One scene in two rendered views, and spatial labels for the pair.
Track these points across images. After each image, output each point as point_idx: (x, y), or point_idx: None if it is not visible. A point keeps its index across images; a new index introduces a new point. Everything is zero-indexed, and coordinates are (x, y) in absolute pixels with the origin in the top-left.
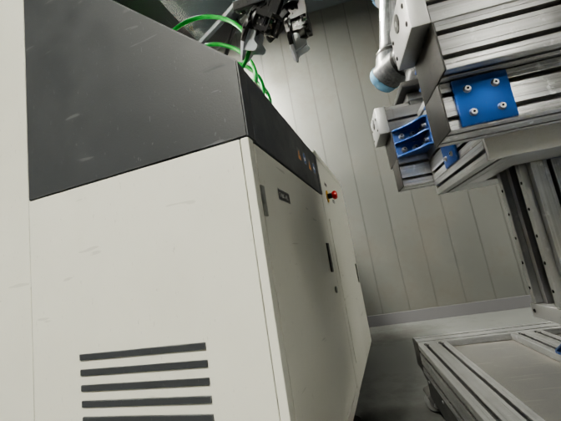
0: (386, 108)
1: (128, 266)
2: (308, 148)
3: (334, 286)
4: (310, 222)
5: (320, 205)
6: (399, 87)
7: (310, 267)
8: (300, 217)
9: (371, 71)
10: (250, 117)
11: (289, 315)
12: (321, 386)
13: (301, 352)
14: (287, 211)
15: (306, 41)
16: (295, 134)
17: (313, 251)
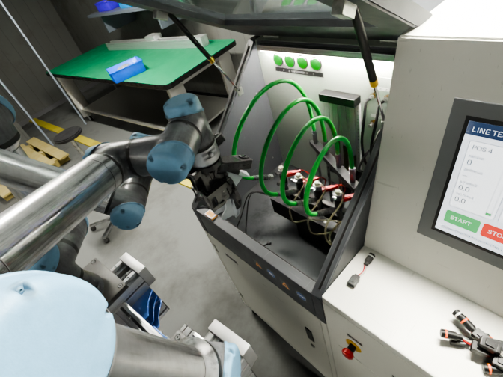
0: (209, 333)
1: None
2: (290, 279)
3: (311, 342)
4: (269, 292)
5: (305, 313)
6: (183, 333)
7: (261, 295)
8: (251, 277)
9: (225, 341)
10: (203, 225)
11: (233, 276)
12: (260, 309)
13: (242, 288)
14: (234, 263)
15: (213, 212)
16: (253, 253)
17: (268, 298)
